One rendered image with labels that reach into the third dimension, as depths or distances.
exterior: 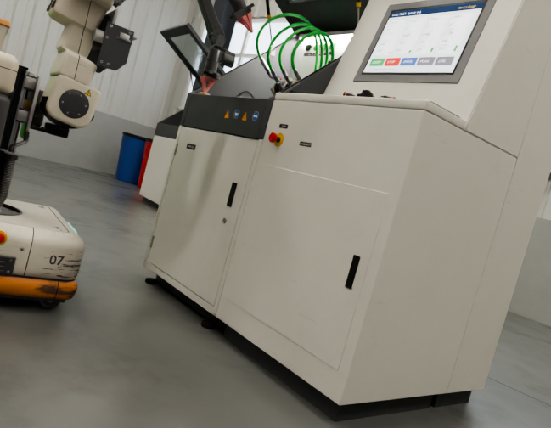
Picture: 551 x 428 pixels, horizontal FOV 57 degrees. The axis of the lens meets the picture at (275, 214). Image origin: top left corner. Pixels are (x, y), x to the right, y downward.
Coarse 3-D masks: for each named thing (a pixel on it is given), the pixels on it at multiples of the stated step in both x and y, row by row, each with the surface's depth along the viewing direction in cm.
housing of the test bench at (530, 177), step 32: (544, 96) 180; (544, 128) 185; (544, 160) 191; (512, 192) 181; (512, 224) 186; (512, 256) 192; (480, 288) 182; (512, 288) 197; (480, 320) 187; (480, 352) 193; (448, 384) 184; (480, 384) 198
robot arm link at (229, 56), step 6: (222, 36) 235; (216, 42) 234; (222, 42) 236; (222, 48) 237; (228, 54) 240; (234, 54) 242; (222, 60) 239; (228, 60) 239; (234, 60) 241; (228, 66) 242
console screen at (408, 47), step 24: (432, 0) 186; (456, 0) 178; (480, 0) 170; (384, 24) 200; (408, 24) 190; (432, 24) 181; (456, 24) 173; (480, 24) 166; (384, 48) 194; (408, 48) 185; (432, 48) 176; (456, 48) 169; (360, 72) 198; (384, 72) 188; (408, 72) 180; (432, 72) 172; (456, 72) 165
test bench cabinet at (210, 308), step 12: (180, 132) 248; (168, 168) 250; (252, 168) 197; (156, 216) 251; (240, 216) 198; (228, 252) 200; (144, 264) 252; (228, 264) 199; (156, 276) 256; (168, 276) 233; (168, 288) 245; (180, 288) 223; (192, 300) 227; (204, 300) 208; (216, 300) 201; (204, 312) 219; (204, 324) 205; (216, 324) 210
